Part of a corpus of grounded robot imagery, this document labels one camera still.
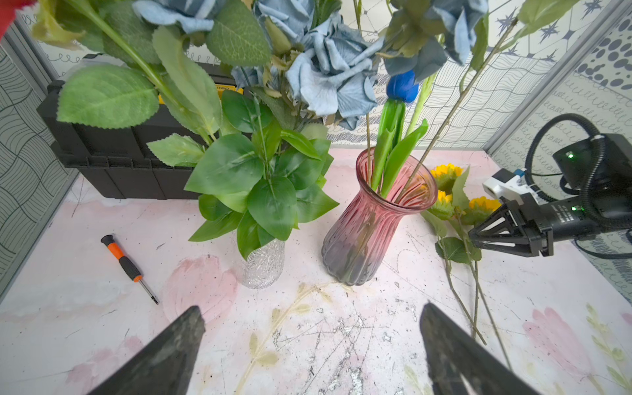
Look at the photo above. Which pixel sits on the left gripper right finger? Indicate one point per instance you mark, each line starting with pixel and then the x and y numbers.
pixel 458 365

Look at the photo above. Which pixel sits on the black plastic toolbox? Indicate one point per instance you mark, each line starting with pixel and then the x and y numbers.
pixel 117 162

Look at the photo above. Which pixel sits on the grey blue rose bouquet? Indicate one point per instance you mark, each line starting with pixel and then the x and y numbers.
pixel 256 80

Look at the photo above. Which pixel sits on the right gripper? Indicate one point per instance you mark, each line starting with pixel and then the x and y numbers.
pixel 531 229

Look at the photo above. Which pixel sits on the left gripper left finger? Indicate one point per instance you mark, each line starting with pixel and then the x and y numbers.
pixel 166 364

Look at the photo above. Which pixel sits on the pink glass vase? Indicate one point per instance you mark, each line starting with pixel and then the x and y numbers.
pixel 355 246

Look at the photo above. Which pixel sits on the orange black screwdriver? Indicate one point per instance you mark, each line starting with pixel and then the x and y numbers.
pixel 129 267

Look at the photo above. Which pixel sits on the clear glass vase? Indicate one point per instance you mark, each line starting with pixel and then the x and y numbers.
pixel 263 267

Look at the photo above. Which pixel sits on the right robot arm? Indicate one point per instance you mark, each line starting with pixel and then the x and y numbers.
pixel 594 172

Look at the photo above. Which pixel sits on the blue tulip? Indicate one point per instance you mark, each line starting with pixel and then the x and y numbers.
pixel 393 148

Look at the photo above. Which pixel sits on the sunflower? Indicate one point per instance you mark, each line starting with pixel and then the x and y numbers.
pixel 451 179
pixel 474 212

